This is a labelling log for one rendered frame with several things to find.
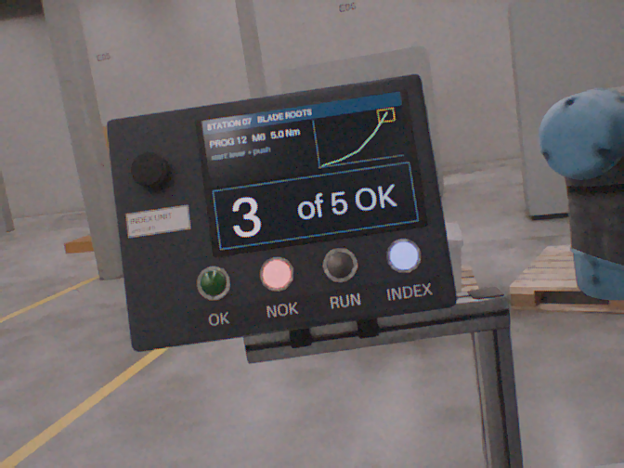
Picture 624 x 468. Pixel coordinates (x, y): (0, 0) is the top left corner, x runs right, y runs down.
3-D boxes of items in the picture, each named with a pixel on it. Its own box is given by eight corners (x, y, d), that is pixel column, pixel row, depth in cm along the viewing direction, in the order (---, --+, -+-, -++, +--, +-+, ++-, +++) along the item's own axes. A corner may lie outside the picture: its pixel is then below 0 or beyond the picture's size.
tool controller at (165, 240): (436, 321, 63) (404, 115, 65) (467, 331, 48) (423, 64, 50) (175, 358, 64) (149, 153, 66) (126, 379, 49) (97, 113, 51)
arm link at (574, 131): (535, 190, 60) (526, 98, 59) (598, 172, 67) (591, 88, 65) (617, 188, 54) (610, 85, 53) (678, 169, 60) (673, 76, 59)
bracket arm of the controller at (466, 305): (501, 318, 60) (498, 286, 60) (511, 327, 57) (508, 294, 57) (250, 353, 61) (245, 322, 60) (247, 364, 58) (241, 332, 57)
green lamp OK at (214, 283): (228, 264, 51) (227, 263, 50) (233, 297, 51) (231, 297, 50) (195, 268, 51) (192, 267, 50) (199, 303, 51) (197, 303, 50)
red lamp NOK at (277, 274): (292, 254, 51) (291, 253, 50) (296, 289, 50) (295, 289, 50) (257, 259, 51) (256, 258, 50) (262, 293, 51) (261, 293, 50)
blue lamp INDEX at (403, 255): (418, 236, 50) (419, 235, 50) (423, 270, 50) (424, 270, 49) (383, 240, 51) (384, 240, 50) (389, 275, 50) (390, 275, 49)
